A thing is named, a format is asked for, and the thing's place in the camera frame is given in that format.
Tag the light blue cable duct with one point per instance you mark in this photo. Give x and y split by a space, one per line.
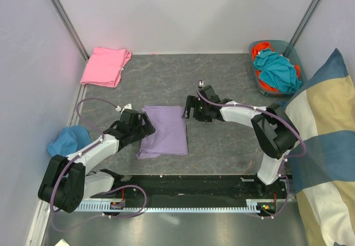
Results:
115 207

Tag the blue bucket hat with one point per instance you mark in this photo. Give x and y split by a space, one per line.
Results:
70 140

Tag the orange t shirt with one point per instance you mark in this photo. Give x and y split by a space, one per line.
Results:
262 46

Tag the blue beige checked pillow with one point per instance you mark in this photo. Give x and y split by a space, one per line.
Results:
323 168

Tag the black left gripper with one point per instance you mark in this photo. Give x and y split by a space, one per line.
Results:
145 130

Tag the teal laundry basket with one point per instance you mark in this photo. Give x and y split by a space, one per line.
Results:
286 50

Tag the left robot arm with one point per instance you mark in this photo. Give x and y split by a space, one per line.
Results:
66 181

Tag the purple t shirt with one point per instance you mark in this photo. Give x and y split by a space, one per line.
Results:
169 137

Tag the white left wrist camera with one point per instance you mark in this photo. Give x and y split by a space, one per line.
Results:
121 109

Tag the aluminium frame post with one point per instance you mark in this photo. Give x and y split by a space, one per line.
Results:
61 12
304 21

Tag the left aluminium frame post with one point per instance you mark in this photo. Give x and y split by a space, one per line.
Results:
61 12

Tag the right aluminium frame post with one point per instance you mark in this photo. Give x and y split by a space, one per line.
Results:
304 21

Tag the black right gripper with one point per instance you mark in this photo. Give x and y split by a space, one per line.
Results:
193 101

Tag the folded pink t shirt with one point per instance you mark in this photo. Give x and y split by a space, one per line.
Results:
105 66

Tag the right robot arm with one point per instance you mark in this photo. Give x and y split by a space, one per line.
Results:
274 131

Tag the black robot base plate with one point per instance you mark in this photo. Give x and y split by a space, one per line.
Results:
193 191

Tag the teal t shirt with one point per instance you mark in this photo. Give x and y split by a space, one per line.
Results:
280 68

